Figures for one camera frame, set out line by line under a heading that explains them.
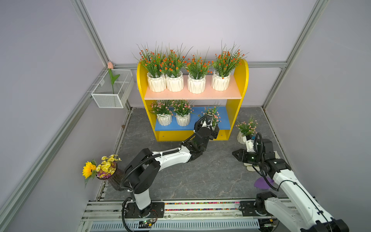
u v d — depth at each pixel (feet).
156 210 2.42
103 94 2.47
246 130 3.03
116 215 2.41
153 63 2.10
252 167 2.27
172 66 1.97
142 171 1.51
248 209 2.41
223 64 2.09
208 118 2.37
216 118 2.37
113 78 2.99
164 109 2.71
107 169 2.08
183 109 2.61
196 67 2.03
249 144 2.40
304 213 1.43
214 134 2.53
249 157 2.24
